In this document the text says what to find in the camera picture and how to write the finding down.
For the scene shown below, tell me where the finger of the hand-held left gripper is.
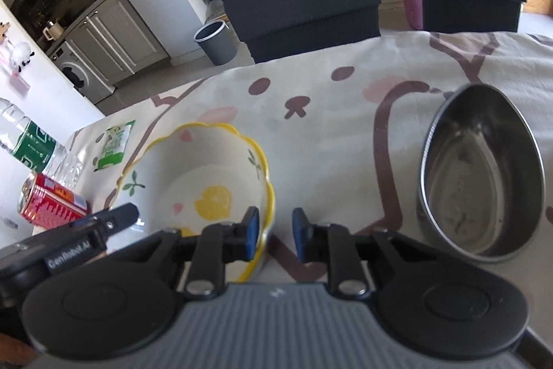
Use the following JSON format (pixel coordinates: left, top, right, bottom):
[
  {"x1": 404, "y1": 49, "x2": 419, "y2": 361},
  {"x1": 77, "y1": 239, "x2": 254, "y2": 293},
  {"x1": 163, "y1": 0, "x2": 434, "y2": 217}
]
[{"x1": 87, "y1": 203, "x2": 140, "y2": 241}]

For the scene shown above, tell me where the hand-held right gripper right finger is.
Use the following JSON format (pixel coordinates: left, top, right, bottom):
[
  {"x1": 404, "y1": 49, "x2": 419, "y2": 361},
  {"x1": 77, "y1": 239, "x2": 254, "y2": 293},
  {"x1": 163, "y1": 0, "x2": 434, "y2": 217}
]
[{"x1": 292, "y1": 208, "x2": 428, "y2": 301}]

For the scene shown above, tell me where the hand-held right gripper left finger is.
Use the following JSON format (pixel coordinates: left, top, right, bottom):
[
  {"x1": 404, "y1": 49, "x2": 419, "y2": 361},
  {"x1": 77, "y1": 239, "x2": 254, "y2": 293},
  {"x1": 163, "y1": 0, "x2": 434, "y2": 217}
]
[{"x1": 125, "y1": 206, "x2": 261, "y2": 301}]

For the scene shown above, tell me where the floral yellow-rimmed ceramic bowl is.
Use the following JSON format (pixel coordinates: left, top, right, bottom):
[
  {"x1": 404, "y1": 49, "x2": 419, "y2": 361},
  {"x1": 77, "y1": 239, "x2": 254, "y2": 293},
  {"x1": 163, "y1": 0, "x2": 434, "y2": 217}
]
[{"x1": 108, "y1": 122, "x2": 276, "y2": 283}]

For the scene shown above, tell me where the person's left hand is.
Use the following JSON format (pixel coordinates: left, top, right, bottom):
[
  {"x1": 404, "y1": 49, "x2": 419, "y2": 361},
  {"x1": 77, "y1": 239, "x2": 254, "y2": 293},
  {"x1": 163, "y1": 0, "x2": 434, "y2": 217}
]
[{"x1": 0, "y1": 335, "x2": 36, "y2": 366}]

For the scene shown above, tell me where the red drink can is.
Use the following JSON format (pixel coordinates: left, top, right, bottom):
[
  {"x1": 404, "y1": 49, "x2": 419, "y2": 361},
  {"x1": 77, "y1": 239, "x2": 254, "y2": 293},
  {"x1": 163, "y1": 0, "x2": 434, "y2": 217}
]
[{"x1": 17, "y1": 172, "x2": 92, "y2": 230}]

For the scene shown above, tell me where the green and white packet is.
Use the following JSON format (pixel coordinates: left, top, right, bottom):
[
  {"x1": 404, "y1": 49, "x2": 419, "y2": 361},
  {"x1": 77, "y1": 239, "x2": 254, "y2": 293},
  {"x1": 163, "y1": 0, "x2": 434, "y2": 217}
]
[{"x1": 94, "y1": 119, "x2": 136, "y2": 171}]

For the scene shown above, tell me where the cartoon printed tablecloth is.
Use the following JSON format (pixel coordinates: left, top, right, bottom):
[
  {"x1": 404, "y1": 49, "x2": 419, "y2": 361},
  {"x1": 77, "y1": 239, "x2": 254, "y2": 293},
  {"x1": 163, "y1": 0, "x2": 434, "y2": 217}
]
[{"x1": 65, "y1": 29, "x2": 553, "y2": 287}]

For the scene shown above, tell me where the clear plastic water bottle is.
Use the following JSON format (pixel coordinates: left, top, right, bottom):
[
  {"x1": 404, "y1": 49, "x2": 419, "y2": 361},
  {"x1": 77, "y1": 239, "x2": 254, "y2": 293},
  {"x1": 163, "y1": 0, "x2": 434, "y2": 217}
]
[{"x1": 0, "y1": 98, "x2": 84, "y2": 185}]

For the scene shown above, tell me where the washing machine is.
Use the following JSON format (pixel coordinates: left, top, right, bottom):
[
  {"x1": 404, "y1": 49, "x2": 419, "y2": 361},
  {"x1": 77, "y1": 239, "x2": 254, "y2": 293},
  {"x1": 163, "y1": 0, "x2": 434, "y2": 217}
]
[{"x1": 51, "y1": 41, "x2": 116, "y2": 104}]

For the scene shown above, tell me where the grey kitchen base cabinet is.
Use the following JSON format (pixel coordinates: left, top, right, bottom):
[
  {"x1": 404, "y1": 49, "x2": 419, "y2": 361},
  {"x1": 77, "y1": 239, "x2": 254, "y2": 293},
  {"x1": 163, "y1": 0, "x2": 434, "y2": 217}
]
[{"x1": 65, "y1": 0, "x2": 170, "y2": 89}]

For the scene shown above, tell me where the round steel bowl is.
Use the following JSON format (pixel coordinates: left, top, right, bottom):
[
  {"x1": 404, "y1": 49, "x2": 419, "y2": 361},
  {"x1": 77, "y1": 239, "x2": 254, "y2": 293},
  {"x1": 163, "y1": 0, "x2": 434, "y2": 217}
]
[{"x1": 417, "y1": 83, "x2": 546, "y2": 264}]

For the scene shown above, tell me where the white plush toy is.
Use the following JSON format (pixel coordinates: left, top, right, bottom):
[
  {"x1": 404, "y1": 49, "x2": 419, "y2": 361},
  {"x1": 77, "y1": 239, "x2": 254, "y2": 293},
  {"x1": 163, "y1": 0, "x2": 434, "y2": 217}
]
[{"x1": 11, "y1": 41, "x2": 36, "y2": 72}]

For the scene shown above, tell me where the grey trash bin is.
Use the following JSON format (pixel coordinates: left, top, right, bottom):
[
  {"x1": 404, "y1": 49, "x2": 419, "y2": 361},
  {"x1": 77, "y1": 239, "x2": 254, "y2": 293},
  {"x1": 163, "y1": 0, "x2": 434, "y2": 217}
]
[{"x1": 194, "y1": 20, "x2": 236, "y2": 66}]

